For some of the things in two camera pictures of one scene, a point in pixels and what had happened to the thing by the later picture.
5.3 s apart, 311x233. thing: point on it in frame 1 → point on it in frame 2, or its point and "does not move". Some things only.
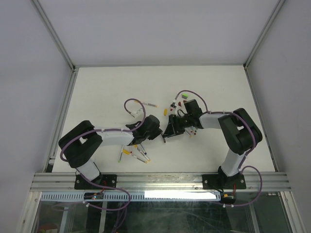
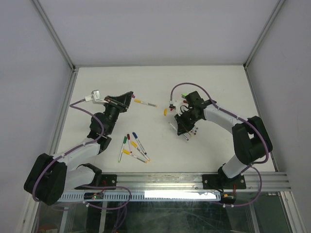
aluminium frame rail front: x=183 y=182 does not move
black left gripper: x=157 y=132 → x=119 y=102
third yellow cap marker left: x=126 y=152 does not move
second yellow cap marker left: x=135 y=146 does not move
